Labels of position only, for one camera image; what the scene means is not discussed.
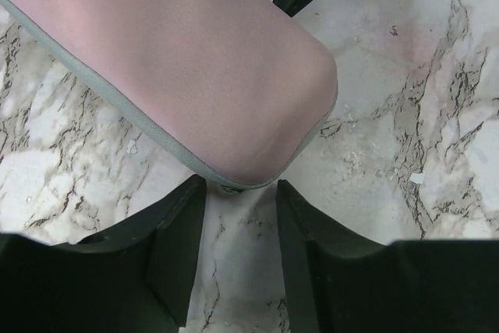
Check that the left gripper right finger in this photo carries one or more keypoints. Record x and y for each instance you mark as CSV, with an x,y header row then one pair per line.
x,y
339,281

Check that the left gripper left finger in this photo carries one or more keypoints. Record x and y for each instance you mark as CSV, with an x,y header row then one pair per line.
x,y
135,276

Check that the pink umbrella case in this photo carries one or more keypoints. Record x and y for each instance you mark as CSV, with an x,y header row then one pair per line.
x,y
234,89

